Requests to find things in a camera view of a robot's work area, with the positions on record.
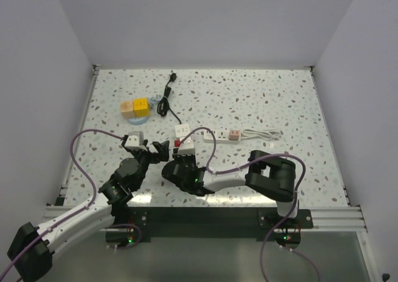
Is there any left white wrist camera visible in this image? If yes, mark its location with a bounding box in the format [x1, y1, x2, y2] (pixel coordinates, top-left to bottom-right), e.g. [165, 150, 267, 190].
[123, 131, 147, 151]

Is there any yellow cube socket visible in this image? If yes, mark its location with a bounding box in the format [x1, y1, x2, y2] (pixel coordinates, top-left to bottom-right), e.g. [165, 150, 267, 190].
[133, 98, 150, 118]

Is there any pink plugged USB adapter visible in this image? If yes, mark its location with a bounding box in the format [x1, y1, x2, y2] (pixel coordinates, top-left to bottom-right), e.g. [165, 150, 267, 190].
[228, 130, 241, 141]

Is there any white cube socket adapter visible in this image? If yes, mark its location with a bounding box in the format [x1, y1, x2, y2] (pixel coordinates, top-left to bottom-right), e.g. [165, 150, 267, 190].
[175, 123, 191, 138]

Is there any white coiled power cord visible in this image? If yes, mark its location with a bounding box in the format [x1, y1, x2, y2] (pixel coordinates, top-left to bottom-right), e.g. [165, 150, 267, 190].
[240, 128, 282, 140]

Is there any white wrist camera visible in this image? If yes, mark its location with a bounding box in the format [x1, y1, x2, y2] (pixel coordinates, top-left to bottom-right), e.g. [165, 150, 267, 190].
[173, 138, 195, 156]
[123, 131, 147, 151]

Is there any beige cube socket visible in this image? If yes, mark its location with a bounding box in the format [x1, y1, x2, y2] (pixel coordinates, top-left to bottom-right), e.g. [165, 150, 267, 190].
[120, 100, 136, 119]

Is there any light blue round base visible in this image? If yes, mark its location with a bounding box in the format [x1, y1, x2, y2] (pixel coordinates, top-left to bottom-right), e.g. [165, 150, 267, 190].
[128, 116, 149, 126]

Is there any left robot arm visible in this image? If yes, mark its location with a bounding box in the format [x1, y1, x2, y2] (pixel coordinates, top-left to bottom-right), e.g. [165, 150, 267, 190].
[7, 139, 170, 281]

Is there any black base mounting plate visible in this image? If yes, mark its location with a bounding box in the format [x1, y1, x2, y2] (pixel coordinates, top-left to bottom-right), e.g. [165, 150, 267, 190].
[102, 200, 312, 243]

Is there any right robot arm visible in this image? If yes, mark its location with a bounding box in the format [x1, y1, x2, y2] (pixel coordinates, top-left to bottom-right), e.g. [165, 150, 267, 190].
[162, 150, 299, 228]

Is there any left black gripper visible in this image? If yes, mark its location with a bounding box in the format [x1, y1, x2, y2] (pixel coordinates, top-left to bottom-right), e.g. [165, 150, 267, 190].
[129, 139, 168, 190]

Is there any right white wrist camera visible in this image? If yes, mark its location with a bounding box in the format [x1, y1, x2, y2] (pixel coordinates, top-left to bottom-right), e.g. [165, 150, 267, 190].
[173, 138, 195, 156]

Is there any black power cord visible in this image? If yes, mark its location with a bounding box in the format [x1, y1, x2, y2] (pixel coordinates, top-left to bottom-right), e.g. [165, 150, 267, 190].
[157, 72, 183, 125]

